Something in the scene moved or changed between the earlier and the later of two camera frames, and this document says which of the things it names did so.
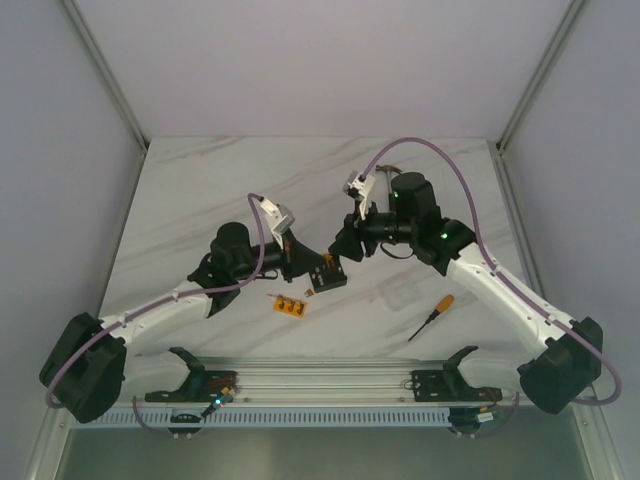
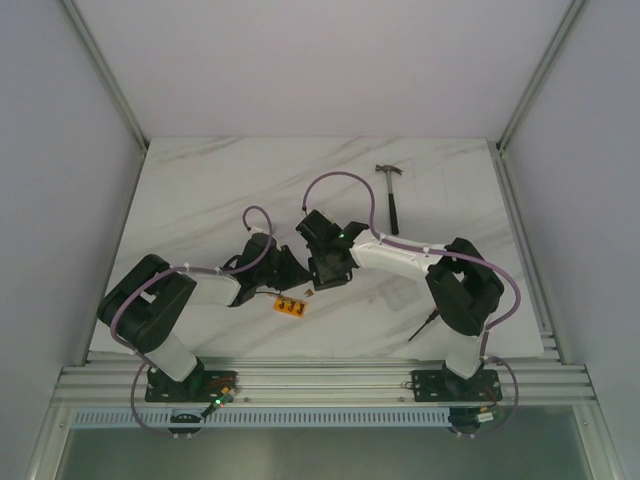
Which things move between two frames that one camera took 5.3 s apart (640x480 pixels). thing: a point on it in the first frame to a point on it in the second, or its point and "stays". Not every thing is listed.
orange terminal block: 290,307 stays
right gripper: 347,243 to 314,251
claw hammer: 389,169 stays
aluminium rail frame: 319,379 stays
